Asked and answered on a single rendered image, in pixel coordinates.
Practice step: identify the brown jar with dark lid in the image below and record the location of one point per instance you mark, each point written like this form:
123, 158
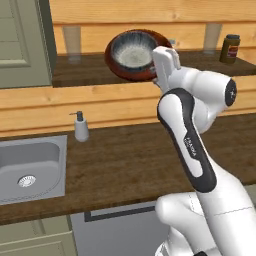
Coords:
230, 50

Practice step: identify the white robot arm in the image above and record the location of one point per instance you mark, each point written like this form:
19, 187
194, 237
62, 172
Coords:
226, 213

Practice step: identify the large red-brown bowl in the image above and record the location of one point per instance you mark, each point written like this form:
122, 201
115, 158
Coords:
115, 68

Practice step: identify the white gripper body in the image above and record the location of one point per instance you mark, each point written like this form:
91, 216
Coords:
164, 63

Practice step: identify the dark wooden shelf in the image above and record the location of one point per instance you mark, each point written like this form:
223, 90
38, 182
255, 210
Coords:
83, 73

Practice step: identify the grey steel sink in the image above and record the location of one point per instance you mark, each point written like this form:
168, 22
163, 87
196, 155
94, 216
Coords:
33, 166

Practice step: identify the olive green cabinet door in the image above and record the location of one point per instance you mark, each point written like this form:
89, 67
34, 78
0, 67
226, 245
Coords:
20, 43

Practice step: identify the pale grey shelf bracket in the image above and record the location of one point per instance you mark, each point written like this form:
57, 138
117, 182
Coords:
72, 43
212, 38

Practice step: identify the grey dishwasher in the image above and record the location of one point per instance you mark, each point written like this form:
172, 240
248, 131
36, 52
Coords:
120, 236

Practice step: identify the grey soap dispenser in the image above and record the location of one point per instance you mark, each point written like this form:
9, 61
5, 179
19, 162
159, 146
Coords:
81, 130

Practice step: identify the olive green base cabinet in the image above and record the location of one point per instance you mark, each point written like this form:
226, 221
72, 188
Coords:
33, 238

